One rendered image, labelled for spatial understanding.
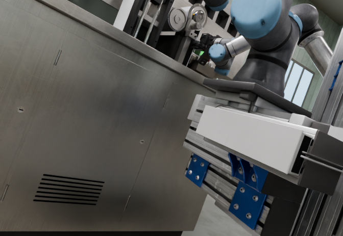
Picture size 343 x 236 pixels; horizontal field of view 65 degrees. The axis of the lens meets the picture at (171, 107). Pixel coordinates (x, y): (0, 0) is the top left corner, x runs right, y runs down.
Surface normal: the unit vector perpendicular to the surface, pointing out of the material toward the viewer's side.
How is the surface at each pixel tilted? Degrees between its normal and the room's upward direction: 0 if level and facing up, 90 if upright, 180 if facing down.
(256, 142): 90
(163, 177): 90
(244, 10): 98
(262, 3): 98
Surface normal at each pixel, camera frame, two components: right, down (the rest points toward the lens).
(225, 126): -0.84, -0.33
